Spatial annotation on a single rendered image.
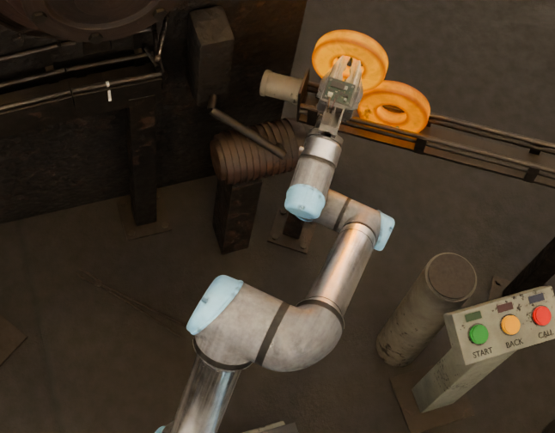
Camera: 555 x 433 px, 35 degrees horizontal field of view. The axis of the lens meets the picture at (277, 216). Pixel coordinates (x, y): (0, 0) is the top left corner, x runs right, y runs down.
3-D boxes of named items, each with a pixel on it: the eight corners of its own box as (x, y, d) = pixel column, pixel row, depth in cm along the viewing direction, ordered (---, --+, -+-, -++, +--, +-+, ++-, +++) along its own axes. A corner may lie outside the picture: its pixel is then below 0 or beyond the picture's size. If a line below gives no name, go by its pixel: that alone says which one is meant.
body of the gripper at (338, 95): (363, 83, 172) (345, 140, 169) (357, 99, 180) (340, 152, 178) (326, 71, 172) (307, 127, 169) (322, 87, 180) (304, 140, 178)
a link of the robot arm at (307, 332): (335, 364, 142) (403, 204, 179) (273, 335, 143) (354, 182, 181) (314, 407, 149) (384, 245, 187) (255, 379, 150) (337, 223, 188)
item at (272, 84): (266, 80, 200) (266, 64, 195) (304, 89, 199) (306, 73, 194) (259, 100, 198) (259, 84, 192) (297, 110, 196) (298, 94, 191)
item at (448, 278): (368, 332, 244) (417, 258, 198) (408, 320, 247) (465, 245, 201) (384, 372, 240) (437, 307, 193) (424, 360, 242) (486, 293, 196)
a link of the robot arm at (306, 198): (282, 212, 176) (281, 203, 168) (298, 162, 178) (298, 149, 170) (319, 224, 175) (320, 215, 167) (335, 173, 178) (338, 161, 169)
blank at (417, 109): (350, 81, 190) (345, 93, 188) (417, 77, 182) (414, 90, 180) (374, 125, 201) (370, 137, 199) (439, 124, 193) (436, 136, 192)
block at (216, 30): (183, 71, 207) (186, 6, 186) (216, 65, 209) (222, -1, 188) (195, 109, 203) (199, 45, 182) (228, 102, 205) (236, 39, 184)
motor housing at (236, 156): (200, 222, 253) (209, 123, 205) (272, 204, 258) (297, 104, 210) (213, 262, 248) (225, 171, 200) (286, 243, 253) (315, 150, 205)
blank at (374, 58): (319, 21, 177) (314, 33, 176) (393, 39, 175) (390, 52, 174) (313, 70, 191) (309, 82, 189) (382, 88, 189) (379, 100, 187)
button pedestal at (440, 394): (380, 381, 238) (446, 301, 183) (460, 357, 244) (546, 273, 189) (401, 438, 232) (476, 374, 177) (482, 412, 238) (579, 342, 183)
